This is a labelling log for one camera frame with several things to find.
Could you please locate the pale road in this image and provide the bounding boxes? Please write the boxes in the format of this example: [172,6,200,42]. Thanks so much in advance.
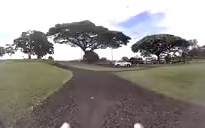
[58,60,148,73]

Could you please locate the thin pole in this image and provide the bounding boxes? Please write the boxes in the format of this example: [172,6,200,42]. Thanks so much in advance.
[110,48,114,63]

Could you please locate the white car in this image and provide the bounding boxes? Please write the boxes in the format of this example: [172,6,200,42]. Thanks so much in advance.
[114,60,133,68]

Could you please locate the large umbrella-shaped tree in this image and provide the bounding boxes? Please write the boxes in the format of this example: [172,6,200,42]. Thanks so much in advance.
[46,19,132,64]

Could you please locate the dark gravel asphalt path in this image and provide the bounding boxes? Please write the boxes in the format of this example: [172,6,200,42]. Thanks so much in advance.
[13,61,205,128]

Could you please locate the flat-crowned tree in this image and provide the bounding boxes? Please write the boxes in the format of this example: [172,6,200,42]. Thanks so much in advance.
[130,33,192,64]

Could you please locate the robot's own part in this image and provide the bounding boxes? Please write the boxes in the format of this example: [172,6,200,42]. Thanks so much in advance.
[133,122,144,128]
[60,122,71,128]

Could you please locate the round-crowned tree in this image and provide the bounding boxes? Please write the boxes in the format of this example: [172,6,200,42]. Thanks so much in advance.
[12,29,55,60]

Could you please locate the grass island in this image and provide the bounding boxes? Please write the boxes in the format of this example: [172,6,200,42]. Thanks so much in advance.
[111,59,205,109]

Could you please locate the grass lawn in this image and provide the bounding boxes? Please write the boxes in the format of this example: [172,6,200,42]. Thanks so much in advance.
[0,59,74,128]

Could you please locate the row of trees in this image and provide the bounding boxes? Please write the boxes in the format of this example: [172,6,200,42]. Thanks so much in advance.
[189,39,205,60]

